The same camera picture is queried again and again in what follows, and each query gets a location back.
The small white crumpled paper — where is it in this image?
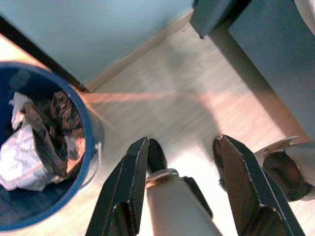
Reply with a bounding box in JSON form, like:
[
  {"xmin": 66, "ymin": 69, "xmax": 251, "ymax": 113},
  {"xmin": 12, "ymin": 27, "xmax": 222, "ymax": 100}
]
[{"xmin": 8, "ymin": 91, "xmax": 34, "ymax": 131}]

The large white crumpled paper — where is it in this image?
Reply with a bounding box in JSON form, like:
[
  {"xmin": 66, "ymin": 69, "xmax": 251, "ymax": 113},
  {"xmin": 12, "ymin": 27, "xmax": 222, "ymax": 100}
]
[{"xmin": 0, "ymin": 127, "xmax": 60, "ymax": 192}]

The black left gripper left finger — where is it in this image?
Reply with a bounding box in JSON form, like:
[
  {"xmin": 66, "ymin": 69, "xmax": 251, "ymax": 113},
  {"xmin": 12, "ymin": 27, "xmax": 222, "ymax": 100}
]
[{"xmin": 85, "ymin": 137, "xmax": 150, "ymax": 236}]

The blue plastic bucket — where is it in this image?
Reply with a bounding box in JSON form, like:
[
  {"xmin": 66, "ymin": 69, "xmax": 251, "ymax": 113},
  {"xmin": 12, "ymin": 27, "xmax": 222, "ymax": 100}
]
[{"xmin": 0, "ymin": 60, "xmax": 105, "ymax": 232}]

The black crumpled plastic bag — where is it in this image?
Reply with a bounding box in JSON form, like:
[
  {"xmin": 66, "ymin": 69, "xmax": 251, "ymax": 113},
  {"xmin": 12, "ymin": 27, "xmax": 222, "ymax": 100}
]
[{"xmin": 22, "ymin": 90, "xmax": 86, "ymax": 177}]

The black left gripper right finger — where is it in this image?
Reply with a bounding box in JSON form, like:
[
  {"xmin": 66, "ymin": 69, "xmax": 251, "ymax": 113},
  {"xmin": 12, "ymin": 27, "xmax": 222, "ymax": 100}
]
[{"xmin": 219, "ymin": 134, "xmax": 306, "ymax": 236}]

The cream sheeted mattress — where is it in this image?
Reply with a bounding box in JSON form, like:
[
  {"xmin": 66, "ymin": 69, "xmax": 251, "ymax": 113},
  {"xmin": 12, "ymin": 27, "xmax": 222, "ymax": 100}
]
[{"xmin": 294, "ymin": 0, "xmax": 315, "ymax": 27}]

